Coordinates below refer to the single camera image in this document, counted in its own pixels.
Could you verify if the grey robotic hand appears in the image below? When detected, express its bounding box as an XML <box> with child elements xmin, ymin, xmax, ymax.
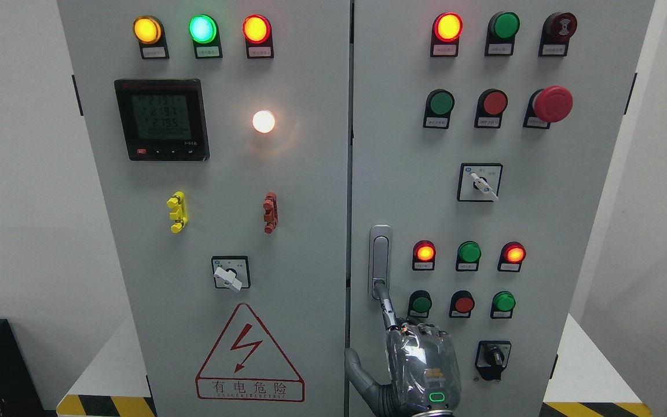
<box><xmin>345</xmin><ymin>283</ymin><xmax>461</xmax><ymax>416</ymax></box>

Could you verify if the silver door handle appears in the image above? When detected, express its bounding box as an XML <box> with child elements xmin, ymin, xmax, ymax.
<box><xmin>368</xmin><ymin>224</ymin><xmax>393</xmax><ymax>300</ymax></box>

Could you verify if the grey right cabinet door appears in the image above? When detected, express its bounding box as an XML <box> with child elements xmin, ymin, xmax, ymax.
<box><xmin>350</xmin><ymin>1</ymin><xmax>654</xmax><ymax>416</ymax></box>

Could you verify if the grey cabinet door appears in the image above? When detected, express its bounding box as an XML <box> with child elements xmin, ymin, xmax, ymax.
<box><xmin>57</xmin><ymin>1</ymin><xmax>350</xmax><ymax>416</ymax></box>
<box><xmin>350</xmin><ymin>1</ymin><xmax>654</xmax><ymax>416</ymax></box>

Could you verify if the grey left cabinet door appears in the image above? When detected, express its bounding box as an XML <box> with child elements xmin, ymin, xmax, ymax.
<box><xmin>57</xmin><ymin>1</ymin><xmax>350</xmax><ymax>416</ymax></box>

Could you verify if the red push button lower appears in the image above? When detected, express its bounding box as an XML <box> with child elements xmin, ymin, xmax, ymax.
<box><xmin>448</xmin><ymin>290</ymin><xmax>475</xmax><ymax>319</ymax></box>

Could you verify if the red push button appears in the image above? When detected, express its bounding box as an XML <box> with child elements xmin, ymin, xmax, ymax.
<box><xmin>474</xmin><ymin>88</ymin><xmax>508</xmax><ymax>129</ymax></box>
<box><xmin>448</xmin><ymin>290</ymin><xmax>475</xmax><ymax>319</ymax></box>

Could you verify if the green push button lower right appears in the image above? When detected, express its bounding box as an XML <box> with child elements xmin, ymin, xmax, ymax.
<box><xmin>490</xmin><ymin>291</ymin><xmax>516</xmax><ymax>319</ymax></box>

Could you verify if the red lit indicator middle left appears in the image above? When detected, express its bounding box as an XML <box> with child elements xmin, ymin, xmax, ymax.
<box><xmin>411</xmin><ymin>240</ymin><xmax>437</xmax><ymax>271</ymax></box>

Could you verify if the green indicator middle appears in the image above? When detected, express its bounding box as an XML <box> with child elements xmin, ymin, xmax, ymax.
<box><xmin>455</xmin><ymin>241</ymin><xmax>482</xmax><ymax>272</ymax></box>

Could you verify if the red lit indicator middle right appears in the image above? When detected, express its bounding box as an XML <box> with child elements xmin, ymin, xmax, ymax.
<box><xmin>497</xmin><ymin>241</ymin><xmax>526</xmax><ymax>272</ymax></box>

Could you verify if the red high voltage warning sticker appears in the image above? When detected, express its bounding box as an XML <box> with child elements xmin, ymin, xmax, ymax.
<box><xmin>195</xmin><ymin>303</ymin><xmax>305</xmax><ymax>402</ymax></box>

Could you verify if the red terminal connector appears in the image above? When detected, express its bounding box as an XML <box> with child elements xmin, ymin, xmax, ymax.
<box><xmin>262</xmin><ymin>192</ymin><xmax>278</xmax><ymax>234</ymax></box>

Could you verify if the green push button upper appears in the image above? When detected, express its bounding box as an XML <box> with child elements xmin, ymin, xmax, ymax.
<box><xmin>423</xmin><ymin>88</ymin><xmax>455</xmax><ymax>129</ymax></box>

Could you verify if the red push button upper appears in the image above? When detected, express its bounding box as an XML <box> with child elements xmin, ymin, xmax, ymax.
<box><xmin>474</xmin><ymin>88</ymin><xmax>508</xmax><ymax>129</ymax></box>

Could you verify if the red emergency stop button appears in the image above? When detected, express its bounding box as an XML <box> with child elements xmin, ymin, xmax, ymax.
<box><xmin>522</xmin><ymin>85</ymin><xmax>574</xmax><ymax>129</ymax></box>

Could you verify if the white lit indicator light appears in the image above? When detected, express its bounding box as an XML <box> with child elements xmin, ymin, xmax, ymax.
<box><xmin>252</xmin><ymin>110</ymin><xmax>276</xmax><ymax>134</ymax></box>

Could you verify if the yellow terminal connector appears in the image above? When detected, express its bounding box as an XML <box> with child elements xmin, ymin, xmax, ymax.
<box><xmin>166</xmin><ymin>191</ymin><xmax>188</xmax><ymax>234</ymax></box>

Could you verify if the top red lit indicator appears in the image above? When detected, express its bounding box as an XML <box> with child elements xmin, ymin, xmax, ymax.
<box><xmin>430</xmin><ymin>12</ymin><xmax>463</xmax><ymax>57</ymax></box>

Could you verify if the top green indicator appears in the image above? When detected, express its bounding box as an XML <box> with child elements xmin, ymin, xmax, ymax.
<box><xmin>484</xmin><ymin>11</ymin><xmax>521</xmax><ymax>56</ymax></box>

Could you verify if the black digital power meter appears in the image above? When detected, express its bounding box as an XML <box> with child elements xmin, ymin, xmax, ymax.
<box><xmin>114</xmin><ymin>79</ymin><xmax>210</xmax><ymax>161</ymax></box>

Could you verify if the dark red buzzer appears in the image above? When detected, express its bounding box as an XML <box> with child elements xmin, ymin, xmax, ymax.
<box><xmin>538</xmin><ymin>12</ymin><xmax>578</xmax><ymax>57</ymax></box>

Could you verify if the red lit indicator light left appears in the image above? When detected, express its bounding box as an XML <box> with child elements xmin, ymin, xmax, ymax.
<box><xmin>243</xmin><ymin>14</ymin><xmax>274</xmax><ymax>59</ymax></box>

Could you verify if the green lit indicator light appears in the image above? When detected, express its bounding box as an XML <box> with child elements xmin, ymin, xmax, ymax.
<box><xmin>188</xmin><ymin>14</ymin><xmax>223</xmax><ymax>59</ymax></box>

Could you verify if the yellow indicator light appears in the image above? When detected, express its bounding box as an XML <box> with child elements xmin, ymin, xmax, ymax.
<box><xmin>133</xmin><ymin>15</ymin><xmax>169</xmax><ymax>59</ymax></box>

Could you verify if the black rotary switch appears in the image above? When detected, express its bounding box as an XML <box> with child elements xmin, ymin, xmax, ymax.
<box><xmin>475</xmin><ymin>340</ymin><xmax>512</xmax><ymax>382</ymax></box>

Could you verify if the upper right rotary switch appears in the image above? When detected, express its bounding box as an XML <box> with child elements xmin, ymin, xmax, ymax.
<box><xmin>456</xmin><ymin>163</ymin><xmax>503</xmax><ymax>202</ymax></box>

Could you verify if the left white rotary switch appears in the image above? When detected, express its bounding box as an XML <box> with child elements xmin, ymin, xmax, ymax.
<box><xmin>211</xmin><ymin>255</ymin><xmax>251</xmax><ymax>293</ymax></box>

